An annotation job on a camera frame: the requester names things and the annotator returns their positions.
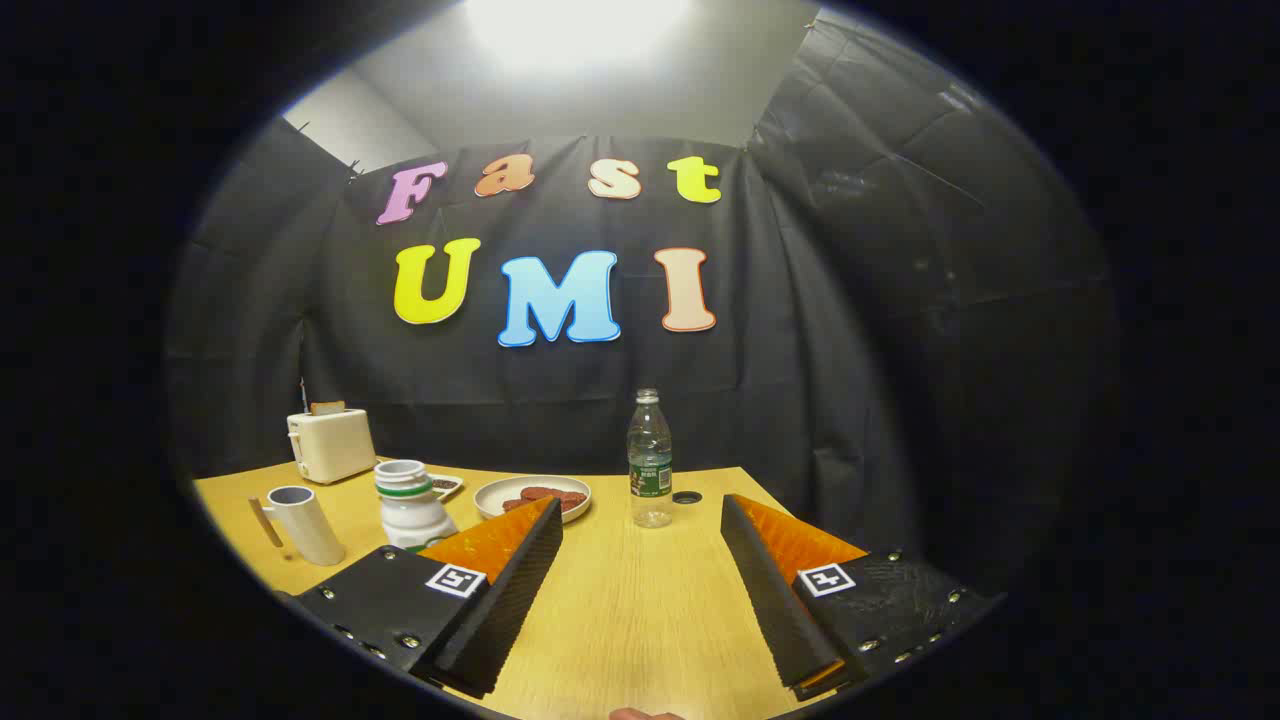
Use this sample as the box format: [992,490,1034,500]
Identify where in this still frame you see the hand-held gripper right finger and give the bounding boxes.
[720,494,1001,701]

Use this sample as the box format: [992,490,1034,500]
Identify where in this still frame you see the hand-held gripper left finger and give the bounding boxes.
[290,497,564,699]

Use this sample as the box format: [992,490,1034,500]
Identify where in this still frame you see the white juice bottle green label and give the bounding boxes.
[375,459,459,553]

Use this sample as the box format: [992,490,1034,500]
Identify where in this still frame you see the white cup wooden handle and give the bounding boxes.
[248,486,347,567]

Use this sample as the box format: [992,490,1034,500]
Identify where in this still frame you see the clear plastic water bottle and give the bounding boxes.
[627,389,674,529]

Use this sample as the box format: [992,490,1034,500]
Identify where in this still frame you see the round white plate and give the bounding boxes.
[473,475,592,524]

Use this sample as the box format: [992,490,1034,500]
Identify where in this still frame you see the dark red food slices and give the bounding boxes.
[502,486,588,514]

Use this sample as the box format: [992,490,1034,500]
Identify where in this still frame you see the wooden table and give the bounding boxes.
[193,458,871,720]

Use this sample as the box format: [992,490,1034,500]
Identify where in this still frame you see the black backdrop cloth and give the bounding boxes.
[165,10,1116,601]

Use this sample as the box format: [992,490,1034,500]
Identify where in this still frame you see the cream toaster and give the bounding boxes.
[287,405,378,485]

